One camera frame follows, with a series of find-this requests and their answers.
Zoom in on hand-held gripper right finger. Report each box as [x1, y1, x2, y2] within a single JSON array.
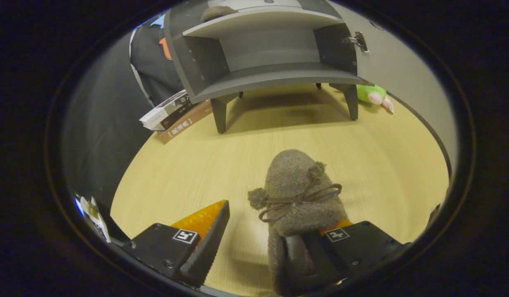
[[285, 219, 405, 289]]

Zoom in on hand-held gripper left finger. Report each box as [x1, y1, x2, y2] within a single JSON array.
[[123, 200, 231, 288]]

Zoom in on grey shoe cabinet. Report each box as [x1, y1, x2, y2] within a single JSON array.
[[164, 0, 368, 134]]

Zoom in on pale cluttered items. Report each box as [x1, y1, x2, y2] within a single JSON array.
[[75, 194, 111, 244]]

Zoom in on brown book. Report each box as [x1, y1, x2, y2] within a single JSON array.
[[158, 100, 214, 145]]

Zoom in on green and pink plush toy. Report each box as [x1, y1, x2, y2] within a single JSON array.
[[356, 84, 395, 114]]

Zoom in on black backdrop cloth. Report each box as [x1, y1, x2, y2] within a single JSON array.
[[63, 14, 185, 215]]

